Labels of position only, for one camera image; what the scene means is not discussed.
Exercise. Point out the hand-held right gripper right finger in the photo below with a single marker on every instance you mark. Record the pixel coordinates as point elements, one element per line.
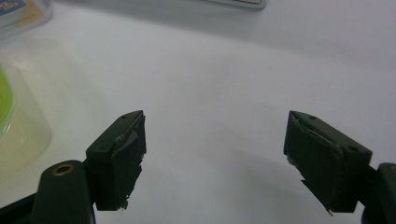
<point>323,161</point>

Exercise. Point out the clear container with blue lid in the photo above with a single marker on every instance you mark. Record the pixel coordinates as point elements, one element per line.
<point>21,15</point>

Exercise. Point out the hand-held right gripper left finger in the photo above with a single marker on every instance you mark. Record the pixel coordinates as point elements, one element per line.
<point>121,161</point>

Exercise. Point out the green plastic container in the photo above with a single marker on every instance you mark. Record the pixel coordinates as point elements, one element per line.
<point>21,140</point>

